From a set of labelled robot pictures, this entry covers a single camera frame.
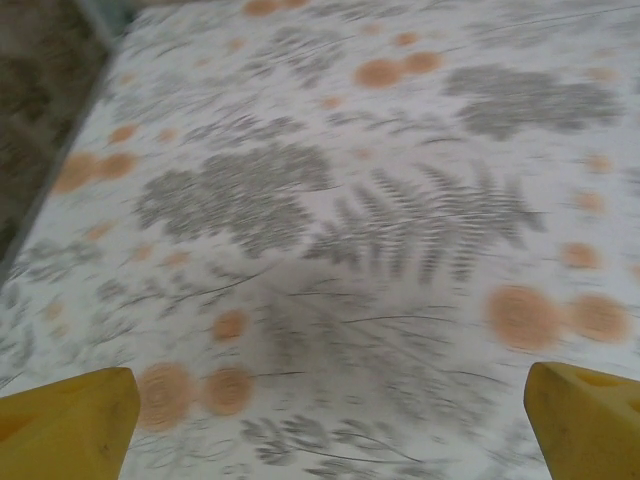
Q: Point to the floral patterned table cover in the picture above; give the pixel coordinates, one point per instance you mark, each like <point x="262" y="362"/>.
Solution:
<point x="350" y="225"/>

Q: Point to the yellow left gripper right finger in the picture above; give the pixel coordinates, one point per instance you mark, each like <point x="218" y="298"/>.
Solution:
<point x="590" y="430"/>

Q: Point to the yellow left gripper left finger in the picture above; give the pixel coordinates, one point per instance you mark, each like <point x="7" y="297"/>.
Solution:
<point x="65" y="430"/>

